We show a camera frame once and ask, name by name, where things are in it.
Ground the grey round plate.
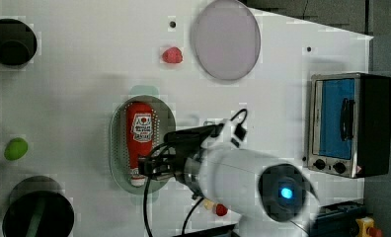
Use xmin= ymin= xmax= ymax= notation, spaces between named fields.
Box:
xmin=193 ymin=0 xmax=261 ymax=80

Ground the red plush ketchup bottle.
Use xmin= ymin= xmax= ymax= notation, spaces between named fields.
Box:
xmin=125 ymin=102 xmax=153 ymax=187

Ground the green cylinder object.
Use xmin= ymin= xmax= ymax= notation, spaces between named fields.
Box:
xmin=4 ymin=137 xmax=29 ymax=161

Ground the green oval strainer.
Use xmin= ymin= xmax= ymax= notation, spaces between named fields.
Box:
xmin=110 ymin=85 xmax=176 ymax=196

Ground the green spatula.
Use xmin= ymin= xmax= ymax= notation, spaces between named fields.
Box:
xmin=26 ymin=197 xmax=45 ymax=237

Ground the toy peeled banana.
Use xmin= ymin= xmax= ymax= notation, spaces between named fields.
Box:
xmin=203 ymin=199 xmax=214 ymax=210

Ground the black toaster oven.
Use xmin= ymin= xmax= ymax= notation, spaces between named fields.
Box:
xmin=307 ymin=73 xmax=391 ymax=179

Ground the toy strawberry near banana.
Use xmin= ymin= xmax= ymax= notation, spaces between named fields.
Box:
xmin=215 ymin=203 xmax=228 ymax=216

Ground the toy strawberry near plate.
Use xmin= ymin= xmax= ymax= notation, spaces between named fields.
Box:
xmin=162 ymin=47 xmax=183 ymax=64

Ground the black round cup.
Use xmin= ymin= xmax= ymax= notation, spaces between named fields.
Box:
xmin=0 ymin=19 xmax=38 ymax=66

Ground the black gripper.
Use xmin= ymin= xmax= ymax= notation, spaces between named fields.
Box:
xmin=138 ymin=124 xmax=223 ymax=183

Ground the black utensil holder cup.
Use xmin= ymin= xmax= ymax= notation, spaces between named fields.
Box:
xmin=2 ymin=176 xmax=75 ymax=237

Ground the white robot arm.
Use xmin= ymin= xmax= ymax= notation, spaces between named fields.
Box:
xmin=138 ymin=119 xmax=320 ymax=237

